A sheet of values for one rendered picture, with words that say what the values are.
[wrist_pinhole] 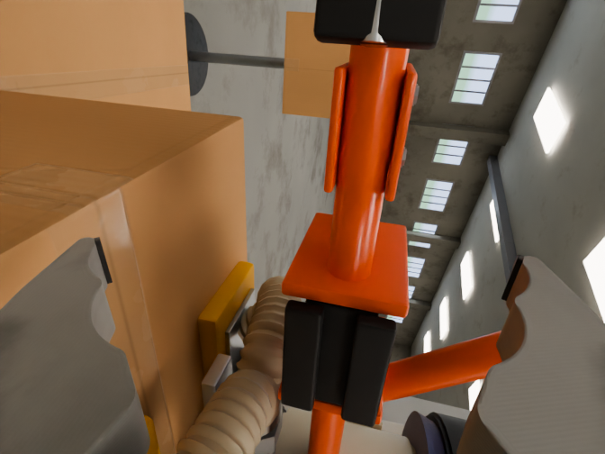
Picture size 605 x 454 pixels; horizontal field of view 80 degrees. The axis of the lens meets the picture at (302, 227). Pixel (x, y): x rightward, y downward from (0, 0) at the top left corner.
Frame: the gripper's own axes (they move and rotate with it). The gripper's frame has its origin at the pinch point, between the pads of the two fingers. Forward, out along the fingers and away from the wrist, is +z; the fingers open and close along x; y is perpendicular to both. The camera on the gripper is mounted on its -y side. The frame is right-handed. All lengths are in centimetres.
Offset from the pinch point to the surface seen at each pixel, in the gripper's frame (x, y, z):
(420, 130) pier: 278, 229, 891
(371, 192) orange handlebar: 2.6, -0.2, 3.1
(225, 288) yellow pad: -7.6, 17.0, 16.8
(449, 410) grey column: 69, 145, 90
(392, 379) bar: 5.8, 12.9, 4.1
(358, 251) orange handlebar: 2.4, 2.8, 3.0
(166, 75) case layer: -35, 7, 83
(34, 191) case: -13.9, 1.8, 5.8
